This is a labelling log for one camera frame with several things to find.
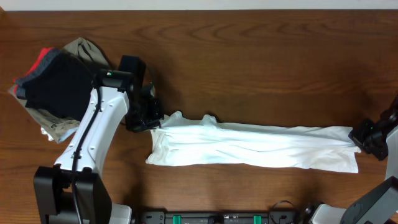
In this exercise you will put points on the grey blue folded garment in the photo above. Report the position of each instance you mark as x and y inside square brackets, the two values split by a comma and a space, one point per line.
[48, 59]

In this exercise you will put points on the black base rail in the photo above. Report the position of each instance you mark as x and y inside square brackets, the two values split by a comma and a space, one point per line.
[283, 212]

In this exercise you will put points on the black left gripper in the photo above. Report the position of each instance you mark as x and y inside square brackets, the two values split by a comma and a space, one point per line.
[144, 117]

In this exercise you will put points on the white printed t-shirt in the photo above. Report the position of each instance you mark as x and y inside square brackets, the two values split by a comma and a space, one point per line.
[183, 142]

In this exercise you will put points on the white folded garment bottom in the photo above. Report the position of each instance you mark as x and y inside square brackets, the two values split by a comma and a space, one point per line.
[59, 134]

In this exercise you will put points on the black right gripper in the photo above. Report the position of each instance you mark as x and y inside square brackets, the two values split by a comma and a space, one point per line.
[359, 135]

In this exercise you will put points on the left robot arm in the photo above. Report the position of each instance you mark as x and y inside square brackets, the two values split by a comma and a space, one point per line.
[72, 190]

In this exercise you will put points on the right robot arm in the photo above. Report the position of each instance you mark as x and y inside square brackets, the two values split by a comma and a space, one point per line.
[379, 204]

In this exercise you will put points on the khaki folded garment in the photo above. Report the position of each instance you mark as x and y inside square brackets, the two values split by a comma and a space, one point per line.
[91, 56]

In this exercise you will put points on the red folded garment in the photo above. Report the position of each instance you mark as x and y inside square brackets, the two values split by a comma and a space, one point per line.
[42, 54]

